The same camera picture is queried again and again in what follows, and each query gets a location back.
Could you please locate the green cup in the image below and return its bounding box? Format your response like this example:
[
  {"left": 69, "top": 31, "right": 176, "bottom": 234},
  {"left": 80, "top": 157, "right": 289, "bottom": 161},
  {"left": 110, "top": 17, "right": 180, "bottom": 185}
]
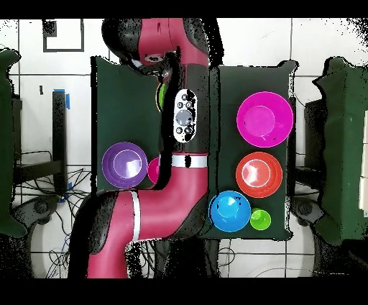
[{"left": 249, "top": 207, "right": 272, "bottom": 232}]

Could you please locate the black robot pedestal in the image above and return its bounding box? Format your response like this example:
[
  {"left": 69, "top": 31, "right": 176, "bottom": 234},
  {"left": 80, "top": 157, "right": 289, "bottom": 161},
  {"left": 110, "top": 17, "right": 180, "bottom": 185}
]
[{"left": 153, "top": 237, "right": 221, "bottom": 279}]

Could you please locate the tangle of cables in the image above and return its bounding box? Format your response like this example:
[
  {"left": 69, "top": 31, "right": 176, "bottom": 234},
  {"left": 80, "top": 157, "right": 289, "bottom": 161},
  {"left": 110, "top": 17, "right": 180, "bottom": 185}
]
[{"left": 12, "top": 150, "right": 93, "bottom": 278}]

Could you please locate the purple bowl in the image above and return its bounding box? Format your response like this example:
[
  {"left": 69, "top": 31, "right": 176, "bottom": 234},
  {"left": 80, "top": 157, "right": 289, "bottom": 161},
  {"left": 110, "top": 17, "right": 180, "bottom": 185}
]
[{"left": 101, "top": 141, "right": 150, "bottom": 190}]

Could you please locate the white box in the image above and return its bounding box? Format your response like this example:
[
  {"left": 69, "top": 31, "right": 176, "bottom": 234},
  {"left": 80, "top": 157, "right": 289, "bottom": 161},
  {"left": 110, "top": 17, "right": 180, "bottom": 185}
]
[{"left": 358, "top": 109, "right": 368, "bottom": 218}]

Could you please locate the pink bowl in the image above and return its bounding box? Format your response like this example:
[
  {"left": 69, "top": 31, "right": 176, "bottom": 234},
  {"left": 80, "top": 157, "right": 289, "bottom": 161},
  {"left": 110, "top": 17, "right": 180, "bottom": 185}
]
[{"left": 236, "top": 91, "right": 295, "bottom": 148}]

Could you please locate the small crimson bowl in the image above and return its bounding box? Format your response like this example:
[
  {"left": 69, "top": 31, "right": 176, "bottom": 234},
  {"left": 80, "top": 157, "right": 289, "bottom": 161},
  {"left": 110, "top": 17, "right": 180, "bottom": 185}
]
[{"left": 147, "top": 156, "right": 161, "bottom": 185}]

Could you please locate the black bench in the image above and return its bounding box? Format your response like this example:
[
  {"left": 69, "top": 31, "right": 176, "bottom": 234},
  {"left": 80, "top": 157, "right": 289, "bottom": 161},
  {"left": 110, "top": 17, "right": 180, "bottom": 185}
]
[{"left": 12, "top": 90, "right": 68, "bottom": 196}]

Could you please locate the dark green tablecloth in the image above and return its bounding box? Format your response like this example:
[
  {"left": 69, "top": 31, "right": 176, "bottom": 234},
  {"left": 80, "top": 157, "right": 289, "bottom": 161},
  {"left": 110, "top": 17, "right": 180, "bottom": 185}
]
[{"left": 90, "top": 55, "right": 298, "bottom": 241}]

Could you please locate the blue tape strip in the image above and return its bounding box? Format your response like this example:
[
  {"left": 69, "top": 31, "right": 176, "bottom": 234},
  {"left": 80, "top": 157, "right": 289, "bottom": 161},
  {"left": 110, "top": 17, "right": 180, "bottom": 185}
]
[{"left": 52, "top": 88, "right": 71, "bottom": 110}]

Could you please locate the large red-orange bowl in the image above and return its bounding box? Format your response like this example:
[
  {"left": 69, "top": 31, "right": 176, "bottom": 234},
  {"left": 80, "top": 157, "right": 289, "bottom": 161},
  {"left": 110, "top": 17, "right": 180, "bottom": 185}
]
[{"left": 235, "top": 151, "right": 284, "bottom": 199}]

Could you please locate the green cloth side table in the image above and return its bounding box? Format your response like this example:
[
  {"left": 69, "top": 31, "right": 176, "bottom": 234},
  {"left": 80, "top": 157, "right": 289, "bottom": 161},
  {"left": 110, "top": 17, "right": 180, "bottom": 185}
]
[
  {"left": 0, "top": 47, "right": 28, "bottom": 240},
  {"left": 313, "top": 56, "right": 368, "bottom": 245}
]

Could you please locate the green bowl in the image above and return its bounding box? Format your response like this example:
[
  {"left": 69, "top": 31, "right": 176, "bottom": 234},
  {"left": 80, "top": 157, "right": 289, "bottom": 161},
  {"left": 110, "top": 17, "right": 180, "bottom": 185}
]
[{"left": 157, "top": 82, "right": 167, "bottom": 111}]

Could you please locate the blue bowl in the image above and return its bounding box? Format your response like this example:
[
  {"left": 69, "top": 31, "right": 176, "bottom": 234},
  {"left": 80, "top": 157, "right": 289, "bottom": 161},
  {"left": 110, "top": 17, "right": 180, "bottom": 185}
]
[{"left": 208, "top": 190, "right": 252, "bottom": 233}]

